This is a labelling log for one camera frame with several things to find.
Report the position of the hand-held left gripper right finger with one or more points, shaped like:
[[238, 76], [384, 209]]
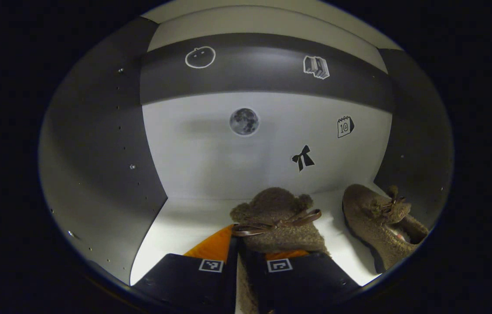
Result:
[[307, 283]]

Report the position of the brown fuzzy shoe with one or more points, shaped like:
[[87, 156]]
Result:
[[368, 218], [276, 209]]

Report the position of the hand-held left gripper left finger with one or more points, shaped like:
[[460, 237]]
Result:
[[185, 279]]

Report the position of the white shoe cabinet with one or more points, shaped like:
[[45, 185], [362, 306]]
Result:
[[206, 152]]

